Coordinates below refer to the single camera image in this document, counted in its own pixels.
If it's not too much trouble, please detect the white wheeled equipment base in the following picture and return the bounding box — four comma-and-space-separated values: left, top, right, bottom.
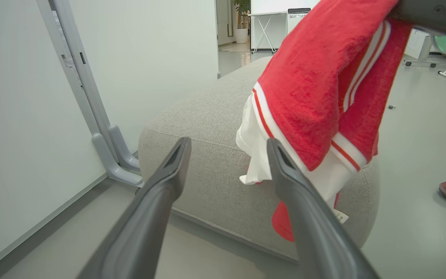
403, 29, 446, 83

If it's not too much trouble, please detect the white folding table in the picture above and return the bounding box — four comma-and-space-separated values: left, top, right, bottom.
247, 11, 288, 54

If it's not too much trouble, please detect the grey metal partition stand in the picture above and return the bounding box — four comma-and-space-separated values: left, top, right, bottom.
36, 0, 144, 187

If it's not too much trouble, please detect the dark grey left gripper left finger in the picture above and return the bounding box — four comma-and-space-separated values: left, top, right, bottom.
77, 137, 192, 279

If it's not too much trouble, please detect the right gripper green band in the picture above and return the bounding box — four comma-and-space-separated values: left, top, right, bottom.
391, 0, 446, 90

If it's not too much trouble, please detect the white appliance with dark top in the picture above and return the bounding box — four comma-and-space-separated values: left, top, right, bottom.
287, 8, 312, 35

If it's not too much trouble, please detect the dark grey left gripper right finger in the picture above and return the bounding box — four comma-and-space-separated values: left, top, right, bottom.
266, 138, 381, 279

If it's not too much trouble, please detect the red white striped garment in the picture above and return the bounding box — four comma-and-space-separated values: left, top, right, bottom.
236, 0, 413, 243

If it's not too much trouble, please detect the potted green plant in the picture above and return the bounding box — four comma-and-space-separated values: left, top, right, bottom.
233, 0, 251, 44

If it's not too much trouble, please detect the grey fabric ottoman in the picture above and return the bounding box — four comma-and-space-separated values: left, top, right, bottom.
138, 56, 381, 261

